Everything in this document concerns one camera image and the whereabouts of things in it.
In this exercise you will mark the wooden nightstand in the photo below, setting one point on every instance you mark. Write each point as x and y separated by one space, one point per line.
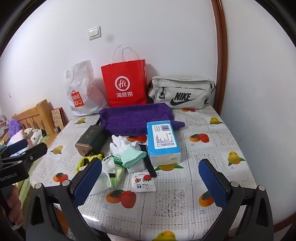
52 139

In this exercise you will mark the green blanket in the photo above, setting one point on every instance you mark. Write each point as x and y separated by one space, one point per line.
24 192

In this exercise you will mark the white wall light switch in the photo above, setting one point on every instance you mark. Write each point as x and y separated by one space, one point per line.
94 33

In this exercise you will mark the dark green tin box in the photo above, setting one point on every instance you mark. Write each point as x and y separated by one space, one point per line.
91 139

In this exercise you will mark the light green tissue packet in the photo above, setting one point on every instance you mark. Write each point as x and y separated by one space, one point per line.
118 175

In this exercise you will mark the red paper shopping bag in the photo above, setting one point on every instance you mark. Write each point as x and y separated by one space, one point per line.
124 69

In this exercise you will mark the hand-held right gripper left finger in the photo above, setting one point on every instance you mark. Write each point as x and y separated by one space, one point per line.
89 179

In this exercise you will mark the white sock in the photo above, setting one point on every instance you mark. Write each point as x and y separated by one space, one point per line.
129 154

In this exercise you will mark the patterned cover book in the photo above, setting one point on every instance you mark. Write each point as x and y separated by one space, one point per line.
57 118

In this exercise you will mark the wooden bed headboard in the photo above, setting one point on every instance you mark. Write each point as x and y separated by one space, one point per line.
39 115

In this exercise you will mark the brown wooden door frame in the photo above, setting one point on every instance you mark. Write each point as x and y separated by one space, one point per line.
220 58

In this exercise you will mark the green checked sachet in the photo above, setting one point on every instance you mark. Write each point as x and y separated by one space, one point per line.
115 160

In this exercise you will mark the small white printed sachet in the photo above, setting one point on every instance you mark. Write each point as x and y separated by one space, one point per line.
142 185

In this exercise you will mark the blue tissue pack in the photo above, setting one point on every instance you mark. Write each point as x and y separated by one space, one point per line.
161 141

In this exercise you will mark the white sponge block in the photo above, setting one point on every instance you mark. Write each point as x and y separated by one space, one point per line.
136 169

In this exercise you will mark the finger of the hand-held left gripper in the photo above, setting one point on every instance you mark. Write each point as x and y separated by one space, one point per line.
32 153
18 146

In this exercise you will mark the person's left hand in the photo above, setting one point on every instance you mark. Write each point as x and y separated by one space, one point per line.
14 206

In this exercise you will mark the white spotted stuffed toy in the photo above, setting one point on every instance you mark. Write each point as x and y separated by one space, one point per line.
33 135

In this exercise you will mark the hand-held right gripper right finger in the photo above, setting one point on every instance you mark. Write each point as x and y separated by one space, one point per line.
212 185

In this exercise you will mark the purple plush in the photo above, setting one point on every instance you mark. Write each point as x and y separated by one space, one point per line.
14 127

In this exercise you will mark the grey waist bag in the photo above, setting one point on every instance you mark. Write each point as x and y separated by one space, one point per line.
185 85

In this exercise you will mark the purple towel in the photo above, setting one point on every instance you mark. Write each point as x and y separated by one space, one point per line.
129 118

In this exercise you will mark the yellow mesh cloth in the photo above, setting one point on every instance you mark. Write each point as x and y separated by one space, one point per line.
84 162

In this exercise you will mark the white plastic shopping bag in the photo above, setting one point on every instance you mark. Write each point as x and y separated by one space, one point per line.
78 81

